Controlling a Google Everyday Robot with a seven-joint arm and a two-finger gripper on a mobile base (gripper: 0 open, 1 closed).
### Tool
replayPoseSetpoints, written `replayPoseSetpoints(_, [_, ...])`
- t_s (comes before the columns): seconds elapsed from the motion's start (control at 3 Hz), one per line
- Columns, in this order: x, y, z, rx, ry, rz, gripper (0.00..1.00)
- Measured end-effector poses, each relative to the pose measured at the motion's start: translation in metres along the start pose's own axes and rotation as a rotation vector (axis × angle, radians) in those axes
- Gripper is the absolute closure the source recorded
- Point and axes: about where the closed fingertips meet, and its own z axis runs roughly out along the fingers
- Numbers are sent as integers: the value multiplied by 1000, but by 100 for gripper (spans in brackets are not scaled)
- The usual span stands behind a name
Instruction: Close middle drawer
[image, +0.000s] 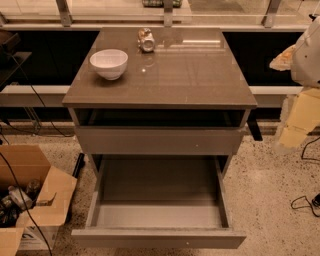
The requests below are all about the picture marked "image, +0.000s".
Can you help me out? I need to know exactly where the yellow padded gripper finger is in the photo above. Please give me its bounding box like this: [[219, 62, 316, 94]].
[[269, 45, 295, 71]]

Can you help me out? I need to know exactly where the grey drawer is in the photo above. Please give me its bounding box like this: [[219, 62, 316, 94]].
[[72, 156, 246, 249], [75, 126, 244, 155]]

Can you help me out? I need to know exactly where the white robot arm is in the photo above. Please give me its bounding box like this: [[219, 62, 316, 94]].
[[269, 16, 320, 88]]

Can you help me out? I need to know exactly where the grey drawer cabinet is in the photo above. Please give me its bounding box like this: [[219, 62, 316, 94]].
[[63, 28, 257, 172]]

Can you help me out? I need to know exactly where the grey top drawer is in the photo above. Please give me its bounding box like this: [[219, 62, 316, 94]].
[[75, 126, 244, 155]]

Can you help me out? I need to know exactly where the white ceramic bowl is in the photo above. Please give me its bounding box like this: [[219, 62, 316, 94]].
[[89, 49, 128, 80]]

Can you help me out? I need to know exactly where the black bar on floor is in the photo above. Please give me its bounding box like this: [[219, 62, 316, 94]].
[[72, 153, 85, 178]]

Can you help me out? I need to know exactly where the cardboard box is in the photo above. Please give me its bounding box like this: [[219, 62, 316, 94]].
[[0, 145, 77, 256]]

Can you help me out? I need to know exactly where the clutter inside cardboard box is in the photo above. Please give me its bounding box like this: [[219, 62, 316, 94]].
[[0, 179, 41, 228]]

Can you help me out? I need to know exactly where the black cable right floor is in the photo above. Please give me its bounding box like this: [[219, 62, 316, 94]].
[[290, 136, 320, 218]]

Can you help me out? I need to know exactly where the black cable left background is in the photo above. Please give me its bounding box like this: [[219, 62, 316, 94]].
[[0, 53, 75, 145]]

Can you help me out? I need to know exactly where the black cable over box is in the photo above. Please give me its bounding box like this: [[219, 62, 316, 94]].
[[0, 151, 54, 256]]

